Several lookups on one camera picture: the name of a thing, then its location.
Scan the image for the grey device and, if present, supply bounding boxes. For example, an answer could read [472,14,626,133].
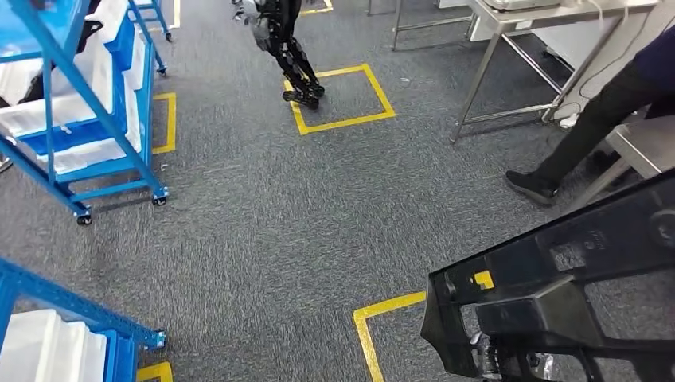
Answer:
[482,0,563,13]

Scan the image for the person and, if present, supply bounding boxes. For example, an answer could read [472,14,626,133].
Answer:
[504,23,675,207]

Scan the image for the steel frame table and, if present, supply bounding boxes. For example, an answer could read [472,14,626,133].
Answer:
[366,0,476,53]
[451,0,660,144]

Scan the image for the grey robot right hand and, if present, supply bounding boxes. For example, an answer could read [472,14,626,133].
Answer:
[468,330,505,382]

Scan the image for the yellow floor tape square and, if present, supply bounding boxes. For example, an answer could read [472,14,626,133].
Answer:
[299,0,335,16]
[352,270,497,382]

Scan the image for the black humanoid robot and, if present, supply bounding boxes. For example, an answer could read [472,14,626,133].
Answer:
[232,0,326,111]

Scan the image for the black plastic plate part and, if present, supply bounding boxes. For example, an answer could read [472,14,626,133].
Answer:
[419,168,675,382]

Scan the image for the steel workbench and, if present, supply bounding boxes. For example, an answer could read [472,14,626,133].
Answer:
[567,115,675,215]

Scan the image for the blue wheeled shelf rack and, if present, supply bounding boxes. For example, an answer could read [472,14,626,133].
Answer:
[0,0,175,227]

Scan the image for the blue steel shelf rack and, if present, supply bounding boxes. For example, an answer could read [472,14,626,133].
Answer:
[0,256,167,382]

